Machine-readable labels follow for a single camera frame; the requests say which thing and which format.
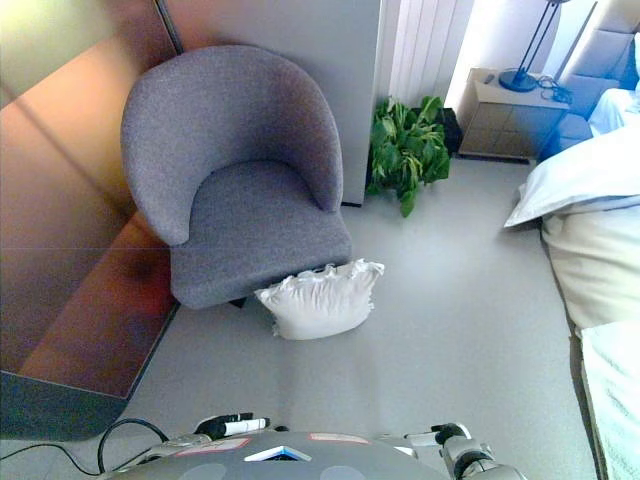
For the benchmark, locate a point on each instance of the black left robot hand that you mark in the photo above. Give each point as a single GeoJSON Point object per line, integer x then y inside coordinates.
{"type": "Point", "coordinates": [235, 426]}

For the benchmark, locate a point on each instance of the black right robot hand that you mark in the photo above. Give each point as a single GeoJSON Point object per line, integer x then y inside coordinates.
{"type": "Point", "coordinates": [452, 434]}

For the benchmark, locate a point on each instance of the white ruffled pillow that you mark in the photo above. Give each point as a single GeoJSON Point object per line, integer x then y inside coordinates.
{"type": "Point", "coordinates": [320, 310]}

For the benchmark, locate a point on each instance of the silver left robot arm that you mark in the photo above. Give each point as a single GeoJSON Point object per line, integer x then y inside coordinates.
{"type": "Point", "coordinates": [170, 446]}

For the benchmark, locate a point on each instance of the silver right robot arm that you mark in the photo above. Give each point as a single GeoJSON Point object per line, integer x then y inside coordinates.
{"type": "Point", "coordinates": [475, 462]}

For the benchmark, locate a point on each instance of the white bed pillow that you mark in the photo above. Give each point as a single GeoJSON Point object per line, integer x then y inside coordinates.
{"type": "Point", "coordinates": [612, 110]}

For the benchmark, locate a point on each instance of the grey robot torso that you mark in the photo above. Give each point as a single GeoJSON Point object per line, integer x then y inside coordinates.
{"type": "Point", "coordinates": [300, 460]}

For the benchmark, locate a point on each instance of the pale striped blanket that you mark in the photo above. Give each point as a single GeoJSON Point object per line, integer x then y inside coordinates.
{"type": "Point", "coordinates": [615, 395]}

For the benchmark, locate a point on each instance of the cream bed mattress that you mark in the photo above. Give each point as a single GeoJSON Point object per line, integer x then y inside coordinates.
{"type": "Point", "coordinates": [595, 265]}

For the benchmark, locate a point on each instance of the brown wooden cabinet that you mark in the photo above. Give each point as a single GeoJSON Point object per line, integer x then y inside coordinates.
{"type": "Point", "coordinates": [65, 225]}

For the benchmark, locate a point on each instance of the green leafy houseplant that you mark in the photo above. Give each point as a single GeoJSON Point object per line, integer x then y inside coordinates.
{"type": "Point", "coordinates": [405, 150]}

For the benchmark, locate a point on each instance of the black plant pot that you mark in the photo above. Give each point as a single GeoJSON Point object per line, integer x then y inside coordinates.
{"type": "Point", "coordinates": [450, 132]}

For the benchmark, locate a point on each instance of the grey fabric armchair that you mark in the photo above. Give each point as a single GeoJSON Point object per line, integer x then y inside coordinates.
{"type": "Point", "coordinates": [260, 125]}

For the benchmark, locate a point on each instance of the beige nightstand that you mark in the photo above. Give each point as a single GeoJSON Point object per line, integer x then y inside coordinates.
{"type": "Point", "coordinates": [505, 125]}

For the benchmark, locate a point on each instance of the small dark remote control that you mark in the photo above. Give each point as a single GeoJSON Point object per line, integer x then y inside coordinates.
{"type": "Point", "coordinates": [488, 78]}

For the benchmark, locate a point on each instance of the dark blue table lamp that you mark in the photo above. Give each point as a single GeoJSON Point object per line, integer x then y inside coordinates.
{"type": "Point", "coordinates": [517, 80]}

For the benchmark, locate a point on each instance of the white ribbed curtain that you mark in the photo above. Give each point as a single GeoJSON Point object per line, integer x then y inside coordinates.
{"type": "Point", "coordinates": [425, 50]}

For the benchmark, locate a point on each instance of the grey padded headboard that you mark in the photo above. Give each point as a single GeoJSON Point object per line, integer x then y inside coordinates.
{"type": "Point", "coordinates": [607, 55]}

